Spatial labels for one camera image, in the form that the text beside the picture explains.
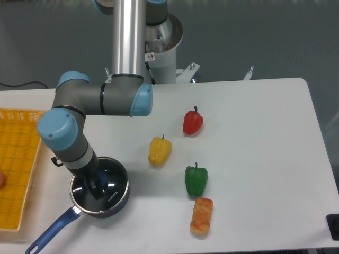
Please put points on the orange toy bread piece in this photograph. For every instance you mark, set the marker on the orange toy bread piece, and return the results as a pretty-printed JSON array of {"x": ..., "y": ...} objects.
[{"x": 201, "y": 216}]

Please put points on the green bell pepper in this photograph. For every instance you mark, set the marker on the green bell pepper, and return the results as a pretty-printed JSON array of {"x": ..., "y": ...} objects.
[{"x": 195, "y": 180}]

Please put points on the yellow bell pepper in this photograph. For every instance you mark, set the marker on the yellow bell pepper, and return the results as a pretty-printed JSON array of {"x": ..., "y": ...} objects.
[{"x": 159, "y": 151}]

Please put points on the yellow wicker basket tray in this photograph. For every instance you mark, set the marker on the yellow wicker basket tray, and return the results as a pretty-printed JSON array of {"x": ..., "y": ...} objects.
[{"x": 20, "y": 145}]

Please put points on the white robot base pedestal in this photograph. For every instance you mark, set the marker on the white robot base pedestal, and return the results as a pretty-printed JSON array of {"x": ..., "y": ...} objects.
[{"x": 149, "y": 51}]

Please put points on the blue saucepan with handle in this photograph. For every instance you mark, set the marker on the blue saucepan with handle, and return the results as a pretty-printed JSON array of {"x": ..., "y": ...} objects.
[{"x": 66, "y": 218}]

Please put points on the red bell pepper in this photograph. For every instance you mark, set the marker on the red bell pepper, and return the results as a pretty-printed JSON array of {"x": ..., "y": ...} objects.
[{"x": 192, "y": 122}]

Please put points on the orange object in basket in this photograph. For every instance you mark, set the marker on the orange object in basket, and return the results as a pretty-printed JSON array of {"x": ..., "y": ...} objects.
[{"x": 2, "y": 178}]

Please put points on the black camera bracket on wrist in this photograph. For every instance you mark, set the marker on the black camera bracket on wrist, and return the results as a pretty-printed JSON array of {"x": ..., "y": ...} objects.
[{"x": 56, "y": 161}]

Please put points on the black device at table edge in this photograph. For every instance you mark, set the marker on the black device at table edge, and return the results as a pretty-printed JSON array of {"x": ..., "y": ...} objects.
[{"x": 333, "y": 224}]

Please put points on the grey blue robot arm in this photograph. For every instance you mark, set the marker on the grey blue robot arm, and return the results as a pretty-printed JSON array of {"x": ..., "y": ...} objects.
[{"x": 127, "y": 94}]

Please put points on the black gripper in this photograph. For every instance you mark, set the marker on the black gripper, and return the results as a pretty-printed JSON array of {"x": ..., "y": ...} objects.
[{"x": 86, "y": 168}]

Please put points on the white bracket behind table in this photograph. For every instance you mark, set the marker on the white bracket behind table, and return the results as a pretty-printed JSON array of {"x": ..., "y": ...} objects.
[{"x": 249, "y": 74}]

